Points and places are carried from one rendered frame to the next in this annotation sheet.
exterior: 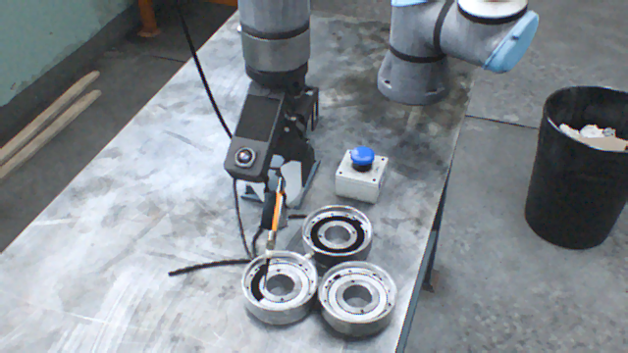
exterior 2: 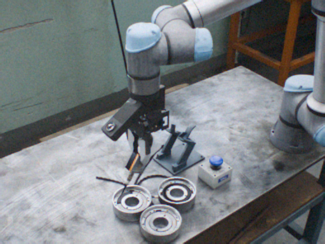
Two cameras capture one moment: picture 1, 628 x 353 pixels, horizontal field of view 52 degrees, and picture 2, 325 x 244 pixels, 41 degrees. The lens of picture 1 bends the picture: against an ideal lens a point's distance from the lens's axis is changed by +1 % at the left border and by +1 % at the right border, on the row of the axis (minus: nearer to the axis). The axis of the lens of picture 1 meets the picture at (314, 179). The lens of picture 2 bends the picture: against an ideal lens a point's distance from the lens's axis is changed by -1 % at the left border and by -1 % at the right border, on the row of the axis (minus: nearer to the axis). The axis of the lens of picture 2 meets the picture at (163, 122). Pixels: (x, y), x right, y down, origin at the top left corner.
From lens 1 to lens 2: 0.52 m
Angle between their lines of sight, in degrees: 27
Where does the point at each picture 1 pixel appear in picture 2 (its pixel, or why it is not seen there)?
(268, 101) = (132, 107)
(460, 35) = (305, 117)
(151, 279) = (88, 176)
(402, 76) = (279, 131)
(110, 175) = not seen: hidden behind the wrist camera
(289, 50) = (141, 86)
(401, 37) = (282, 108)
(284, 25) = (138, 74)
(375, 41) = not seen: hidden behind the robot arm
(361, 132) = (239, 152)
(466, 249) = not seen: outside the picture
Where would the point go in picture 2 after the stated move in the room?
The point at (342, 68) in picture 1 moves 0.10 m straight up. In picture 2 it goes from (260, 117) to (264, 93)
